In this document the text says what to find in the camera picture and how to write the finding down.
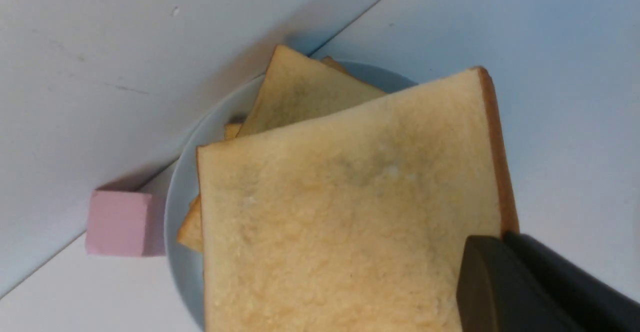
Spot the toast slice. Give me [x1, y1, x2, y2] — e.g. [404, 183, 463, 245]
[224, 56, 353, 140]
[237, 44, 384, 138]
[176, 195, 203, 253]
[196, 67, 519, 332]

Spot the light blue bread plate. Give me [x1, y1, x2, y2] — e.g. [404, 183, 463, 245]
[164, 61, 418, 331]

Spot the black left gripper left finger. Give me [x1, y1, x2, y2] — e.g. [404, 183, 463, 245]
[455, 235, 583, 332]

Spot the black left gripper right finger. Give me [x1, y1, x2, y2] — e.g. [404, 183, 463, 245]
[503, 232, 640, 332]

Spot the pink cube block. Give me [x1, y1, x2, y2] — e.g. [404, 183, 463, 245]
[85, 190, 166, 258]

